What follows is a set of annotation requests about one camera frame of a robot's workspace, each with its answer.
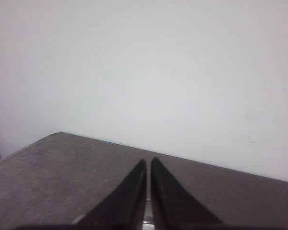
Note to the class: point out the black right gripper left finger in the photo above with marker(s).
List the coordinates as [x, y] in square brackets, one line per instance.
[123, 209]

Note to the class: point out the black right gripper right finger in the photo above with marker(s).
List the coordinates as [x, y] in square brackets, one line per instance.
[174, 208]

